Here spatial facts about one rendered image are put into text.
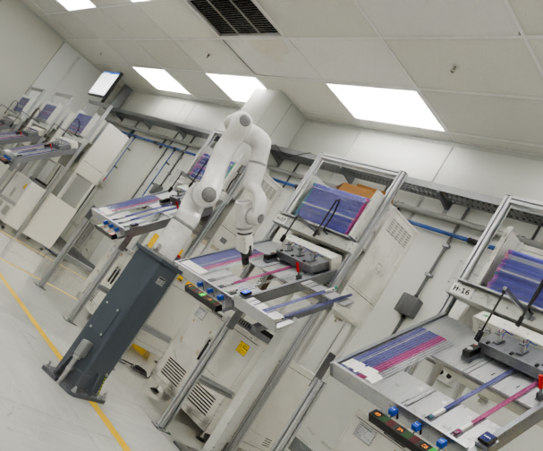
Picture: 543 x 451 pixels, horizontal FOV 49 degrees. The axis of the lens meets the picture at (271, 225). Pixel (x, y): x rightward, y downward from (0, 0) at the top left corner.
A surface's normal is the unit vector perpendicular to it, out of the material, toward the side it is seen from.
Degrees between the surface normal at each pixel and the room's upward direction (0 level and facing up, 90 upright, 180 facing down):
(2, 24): 90
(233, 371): 90
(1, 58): 90
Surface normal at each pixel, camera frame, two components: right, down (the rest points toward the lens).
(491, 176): -0.61, -0.51
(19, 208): 0.58, 0.24
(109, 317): -0.38, -0.40
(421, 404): -0.04, -0.94
